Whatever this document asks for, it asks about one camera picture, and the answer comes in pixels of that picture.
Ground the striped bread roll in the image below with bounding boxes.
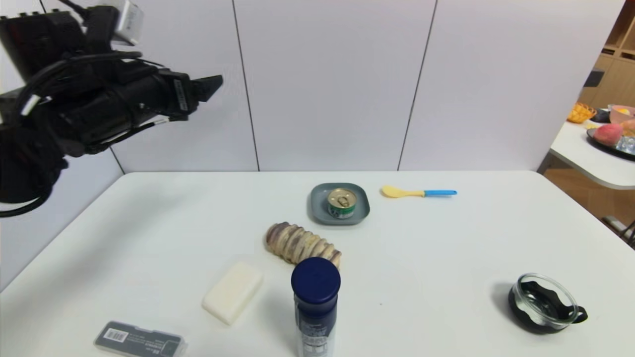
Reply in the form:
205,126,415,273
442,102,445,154
265,222,342,268

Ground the yellow spoon blue handle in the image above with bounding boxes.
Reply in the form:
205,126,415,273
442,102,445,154
381,185,457,199

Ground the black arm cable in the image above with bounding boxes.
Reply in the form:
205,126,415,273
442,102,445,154
0,50,167,219

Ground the white soap bar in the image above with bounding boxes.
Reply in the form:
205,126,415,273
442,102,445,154
202,262,264,326

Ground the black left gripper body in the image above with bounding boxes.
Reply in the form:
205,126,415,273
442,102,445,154
113,68,200,132

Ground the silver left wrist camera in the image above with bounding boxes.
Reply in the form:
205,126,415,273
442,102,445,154
110,0,144,46

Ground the black case with barcode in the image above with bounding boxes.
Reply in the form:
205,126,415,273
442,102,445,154
93,321,188,357

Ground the orange basket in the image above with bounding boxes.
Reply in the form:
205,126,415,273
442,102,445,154
566,103,595,124

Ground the pink bowl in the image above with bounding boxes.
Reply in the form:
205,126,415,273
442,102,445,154
608,105,635,125

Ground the white round table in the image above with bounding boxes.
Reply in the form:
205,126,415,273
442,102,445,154
548,120,635,191

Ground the glass bowl black sleeve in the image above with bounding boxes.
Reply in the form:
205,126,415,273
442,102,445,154
507,272,588,333

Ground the chair leg base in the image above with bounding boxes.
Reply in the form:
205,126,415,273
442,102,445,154
601,216,635,248

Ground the grey square dish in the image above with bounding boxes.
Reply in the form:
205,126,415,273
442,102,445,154
309,183,370,226

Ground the gold-lidded tin can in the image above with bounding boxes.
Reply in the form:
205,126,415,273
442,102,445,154
327,188,358,219

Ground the black tray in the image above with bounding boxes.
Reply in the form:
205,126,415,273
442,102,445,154
585,128,635,162

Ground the red peach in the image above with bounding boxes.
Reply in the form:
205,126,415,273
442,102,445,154
592,124,623,147

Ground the blue-capped bottle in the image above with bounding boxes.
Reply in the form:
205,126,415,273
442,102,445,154
291,257,341,357

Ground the wooden shelf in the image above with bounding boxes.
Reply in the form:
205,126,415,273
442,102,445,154
578,0,635,112

